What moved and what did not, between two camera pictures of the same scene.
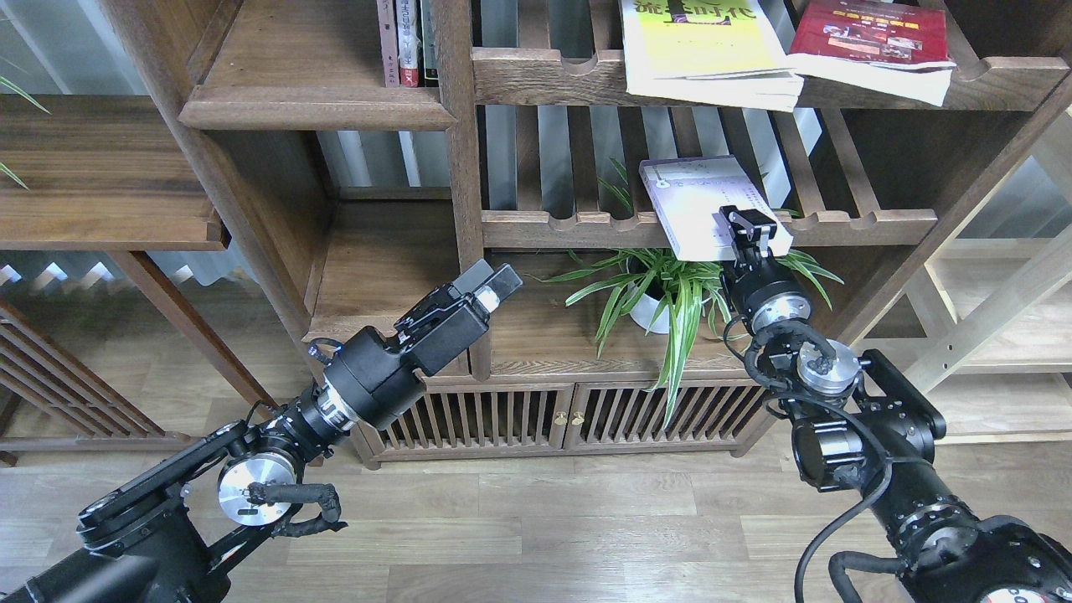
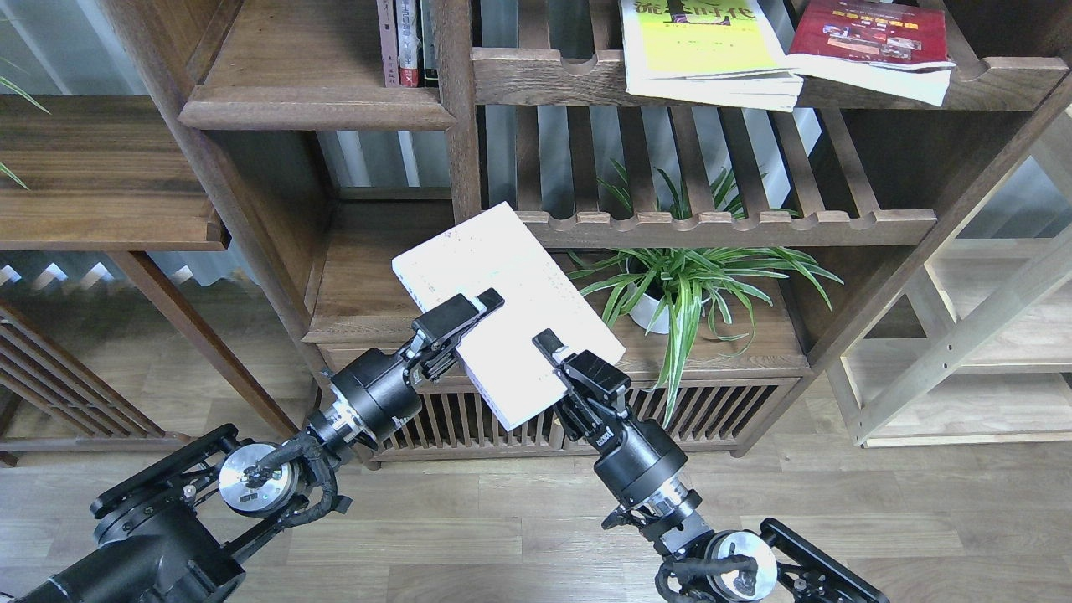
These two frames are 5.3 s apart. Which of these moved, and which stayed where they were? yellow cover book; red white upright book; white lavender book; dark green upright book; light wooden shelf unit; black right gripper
Moved: black right gripper; white lavender book
Stayed: light wooden shelf unit; yellow cover book; red white upright book; dark green upright book
